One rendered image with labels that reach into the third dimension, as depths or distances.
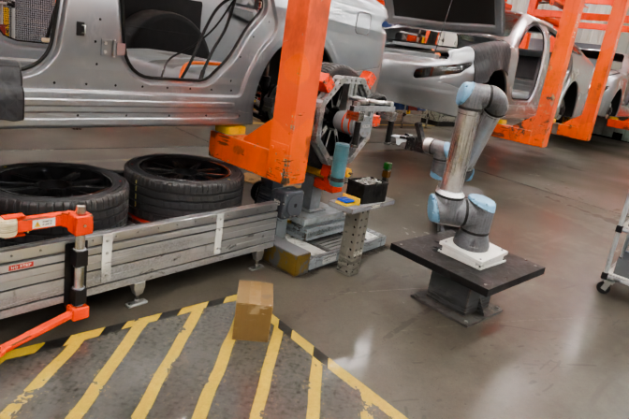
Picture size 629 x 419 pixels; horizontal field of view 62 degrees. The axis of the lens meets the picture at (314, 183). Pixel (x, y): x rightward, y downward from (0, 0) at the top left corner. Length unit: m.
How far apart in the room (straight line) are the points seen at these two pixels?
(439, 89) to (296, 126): 3.11
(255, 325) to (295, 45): 1.39
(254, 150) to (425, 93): 3.06
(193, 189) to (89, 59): 0.78
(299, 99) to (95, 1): 1.06
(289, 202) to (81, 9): 1.49
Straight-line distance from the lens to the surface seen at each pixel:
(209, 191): 2.75
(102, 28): 2.68
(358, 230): 3.01
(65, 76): 2.64
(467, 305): 2.91
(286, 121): 2.79
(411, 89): 5.73
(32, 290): 2.32
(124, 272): 2.48
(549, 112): 6.48
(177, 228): 2.55
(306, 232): 3.24
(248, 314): 2.32
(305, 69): 2.75
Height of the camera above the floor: 1.28
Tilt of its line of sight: 15 degrees down
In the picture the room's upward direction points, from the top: 9 degrees clockwise
